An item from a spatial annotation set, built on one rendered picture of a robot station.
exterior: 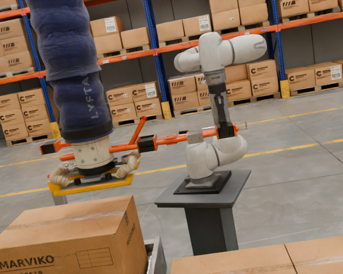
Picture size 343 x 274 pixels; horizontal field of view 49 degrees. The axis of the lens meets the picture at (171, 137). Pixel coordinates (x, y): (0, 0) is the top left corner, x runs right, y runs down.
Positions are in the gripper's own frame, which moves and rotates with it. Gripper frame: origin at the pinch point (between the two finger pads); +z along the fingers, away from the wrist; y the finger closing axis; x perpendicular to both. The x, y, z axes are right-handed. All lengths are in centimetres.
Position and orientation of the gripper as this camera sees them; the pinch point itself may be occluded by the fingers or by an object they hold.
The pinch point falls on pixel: (224, 129)
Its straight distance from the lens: 167.6
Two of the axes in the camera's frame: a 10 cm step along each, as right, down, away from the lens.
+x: 9.8, -1.7, -1.0
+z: 1.9, 9.5, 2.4
